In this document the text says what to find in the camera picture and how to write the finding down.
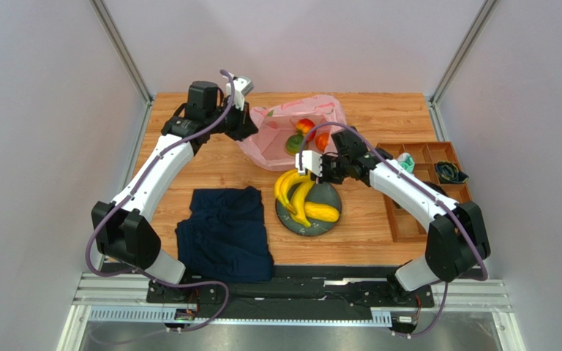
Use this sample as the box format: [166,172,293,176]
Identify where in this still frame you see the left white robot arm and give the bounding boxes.
[87,75,258,285]

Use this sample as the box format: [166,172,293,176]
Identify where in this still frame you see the dark green rolled sock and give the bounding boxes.
[435,161,469,184]

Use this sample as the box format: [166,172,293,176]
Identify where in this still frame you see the brown wooden compartment tray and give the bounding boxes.
[371,142,472,243]

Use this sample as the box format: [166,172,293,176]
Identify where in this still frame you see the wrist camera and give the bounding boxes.
[225,74,254,110]
[295,150,323,177]

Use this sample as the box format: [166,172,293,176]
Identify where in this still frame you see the yellow banana bunch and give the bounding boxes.
[274,170,314,227]

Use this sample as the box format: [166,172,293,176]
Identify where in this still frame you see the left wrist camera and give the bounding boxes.
[225,74,254,110]

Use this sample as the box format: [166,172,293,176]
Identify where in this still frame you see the purple cable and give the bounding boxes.
[84,69,236,335]
[298,121,490,339]

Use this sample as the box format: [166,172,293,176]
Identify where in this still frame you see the orange fake fruit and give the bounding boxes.
[315,132,330,152]

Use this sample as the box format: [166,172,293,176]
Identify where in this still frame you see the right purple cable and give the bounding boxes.
[298,121,490,339]

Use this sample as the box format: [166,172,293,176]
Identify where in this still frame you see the green fake mango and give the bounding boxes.
[285,134,304,156]

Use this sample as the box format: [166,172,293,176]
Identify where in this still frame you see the pink plastic bag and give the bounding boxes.
[238,94,347,172]

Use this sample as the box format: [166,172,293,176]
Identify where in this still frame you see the yellow fake starfruit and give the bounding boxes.
[304,202,340,223]

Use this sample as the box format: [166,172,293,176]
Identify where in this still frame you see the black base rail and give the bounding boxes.
[146,265,436,322]

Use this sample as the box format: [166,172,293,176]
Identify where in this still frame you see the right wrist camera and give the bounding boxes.
[295,150,323,177]

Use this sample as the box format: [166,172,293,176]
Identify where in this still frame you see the dark blue-grey ceramic plate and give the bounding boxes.
[275,183,342,236]

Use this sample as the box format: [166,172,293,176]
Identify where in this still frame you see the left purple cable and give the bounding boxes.
[84,69,236,335]

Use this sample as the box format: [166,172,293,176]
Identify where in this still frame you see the navy blue cloth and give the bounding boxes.
[175,186,274,283]

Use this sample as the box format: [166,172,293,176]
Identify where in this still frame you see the red yellow fake apple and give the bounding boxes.
[295,118,315,137]

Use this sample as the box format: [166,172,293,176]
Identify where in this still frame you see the teal white sock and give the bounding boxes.
[397,152,416,173]

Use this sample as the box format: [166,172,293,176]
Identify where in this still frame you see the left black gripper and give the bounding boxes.
[206,98,259,143]

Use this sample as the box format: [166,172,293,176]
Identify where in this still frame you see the black rolled sock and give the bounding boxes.
[424,181,447,196]

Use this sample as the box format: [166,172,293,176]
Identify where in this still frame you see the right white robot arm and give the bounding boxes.
[315,126,490,293]

